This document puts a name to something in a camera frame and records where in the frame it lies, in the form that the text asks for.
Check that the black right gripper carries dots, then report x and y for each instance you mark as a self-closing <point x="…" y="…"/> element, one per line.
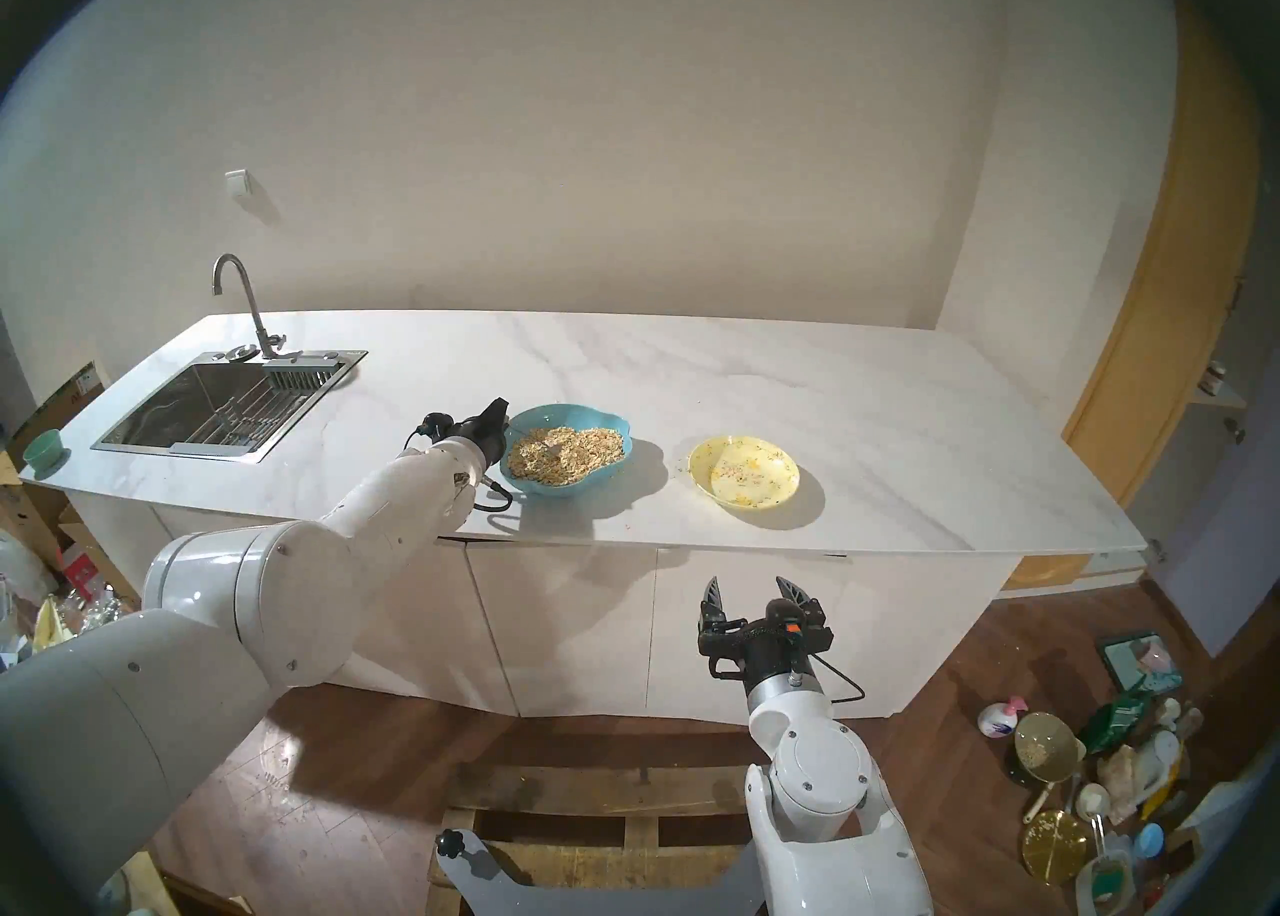
<point x="760" y="649"/>

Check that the black knob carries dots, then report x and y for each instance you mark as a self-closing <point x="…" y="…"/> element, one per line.
<point x="452" y="844"/>

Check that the yellow floral bowl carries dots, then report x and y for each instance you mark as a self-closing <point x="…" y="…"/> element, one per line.
<point x="705" y="464"/>

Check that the stainless steel sink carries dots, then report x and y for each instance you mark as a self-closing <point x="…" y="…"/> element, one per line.
<point x="170" y="414"/>

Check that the white pink bottle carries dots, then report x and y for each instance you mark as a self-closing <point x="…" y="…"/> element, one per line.
<point x="1000" y="719"/>

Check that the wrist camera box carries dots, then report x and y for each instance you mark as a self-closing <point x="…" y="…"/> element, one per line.
<point x="436" y="424"/>
<point x="812" y="632"/>

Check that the oat cereal heap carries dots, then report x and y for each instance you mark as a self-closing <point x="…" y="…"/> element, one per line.
<point x="590" y="454"/>

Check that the small green cup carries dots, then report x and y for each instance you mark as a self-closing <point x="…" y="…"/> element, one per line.
<point x="44" y="452"/>

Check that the red box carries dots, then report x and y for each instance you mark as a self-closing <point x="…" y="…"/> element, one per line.
<point x="80" y="569"/>

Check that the metal sink rack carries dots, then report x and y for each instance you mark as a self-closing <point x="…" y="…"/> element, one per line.
<point x="245" y="419"/>

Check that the white plastic bag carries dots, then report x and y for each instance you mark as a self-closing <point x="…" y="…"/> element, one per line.
<point x="20" y="564"/>

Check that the gold round plate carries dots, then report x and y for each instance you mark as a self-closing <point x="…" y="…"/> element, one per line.
<point x="1055" y="844"/>

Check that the small white cup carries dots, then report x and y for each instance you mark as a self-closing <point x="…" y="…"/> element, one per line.
<point x="1092" y="801"/>

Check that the clear container green content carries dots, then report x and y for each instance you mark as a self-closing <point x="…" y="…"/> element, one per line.
<point x="1105" y="884"/>

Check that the white counter cabinet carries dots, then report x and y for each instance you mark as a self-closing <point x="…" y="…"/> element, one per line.
<point x="580" y="624"/>

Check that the blue flower-shaped bowl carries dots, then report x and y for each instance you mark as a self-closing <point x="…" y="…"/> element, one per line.
<point x="580" y="486"/>

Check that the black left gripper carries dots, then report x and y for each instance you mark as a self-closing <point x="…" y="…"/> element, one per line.
<point x="478" y="444"/>

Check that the wooden door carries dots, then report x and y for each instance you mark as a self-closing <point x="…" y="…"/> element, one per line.
<point x="1160" y="324"/>

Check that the green foil bag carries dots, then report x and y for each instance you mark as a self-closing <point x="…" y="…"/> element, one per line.
<point x="1112" y="724"/>

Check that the gold mesh strainer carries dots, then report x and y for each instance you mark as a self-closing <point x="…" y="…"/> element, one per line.
<point x="1048" y="744"/>

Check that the yellow green bag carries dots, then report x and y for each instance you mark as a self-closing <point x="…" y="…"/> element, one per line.
<point x="52" y="624"/>

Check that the wooden pallet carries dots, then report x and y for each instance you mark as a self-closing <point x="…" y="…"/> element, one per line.
<point x="600" y="794"/>

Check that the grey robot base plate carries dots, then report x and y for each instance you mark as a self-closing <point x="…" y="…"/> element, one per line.
<point x="600" y="899"/>

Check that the brown cardboard box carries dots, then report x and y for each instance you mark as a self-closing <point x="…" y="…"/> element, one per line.
<point x="60" y="404"/>

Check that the steel gooseneck faucet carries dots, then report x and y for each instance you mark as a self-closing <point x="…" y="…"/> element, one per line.
<point x="250" y="309"/>

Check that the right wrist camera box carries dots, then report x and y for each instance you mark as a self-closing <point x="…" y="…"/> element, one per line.
<point x="812" y="632"/>

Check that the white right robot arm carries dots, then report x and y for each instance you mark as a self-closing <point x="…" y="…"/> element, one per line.
<point x="830" y="804"/>

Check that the small jar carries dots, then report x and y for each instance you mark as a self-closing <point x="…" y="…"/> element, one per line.
<point x="1213" y="379"/>

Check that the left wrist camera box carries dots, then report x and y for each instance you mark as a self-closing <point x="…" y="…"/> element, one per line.
<point x="436" y="424"/>

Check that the small blue cup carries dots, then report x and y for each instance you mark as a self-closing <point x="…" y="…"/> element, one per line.
<point x="1150" y="839"/>

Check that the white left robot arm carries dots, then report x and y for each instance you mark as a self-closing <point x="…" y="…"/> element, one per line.
<point x="200" y="604"/>

